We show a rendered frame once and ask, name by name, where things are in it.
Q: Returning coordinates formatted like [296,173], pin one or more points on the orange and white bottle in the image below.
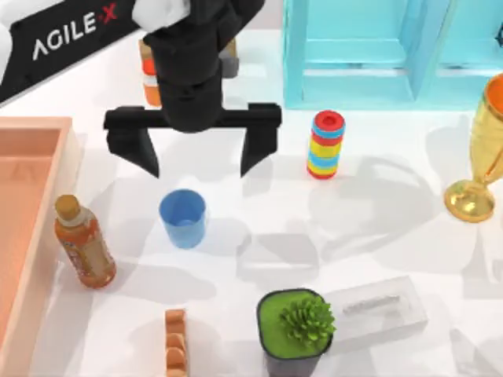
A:
[150,92]

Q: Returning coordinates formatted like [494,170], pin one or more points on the grey and brown box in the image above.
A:
[231,64]

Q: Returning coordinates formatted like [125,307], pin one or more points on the stack of coloured rings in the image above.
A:
[325,149]

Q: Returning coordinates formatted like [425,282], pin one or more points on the blue cup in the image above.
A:
[184,228]

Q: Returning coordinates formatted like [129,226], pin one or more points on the light blue rack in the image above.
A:
[353,78]

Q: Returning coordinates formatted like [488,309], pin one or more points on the orange tea bottle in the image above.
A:
[88,251]

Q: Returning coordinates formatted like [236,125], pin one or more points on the shallow salmon box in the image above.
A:
[27,188]

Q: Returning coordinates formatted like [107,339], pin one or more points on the black pot with green plant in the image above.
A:
[292,334]

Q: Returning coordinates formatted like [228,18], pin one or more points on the gold trophy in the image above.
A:
[489,129]

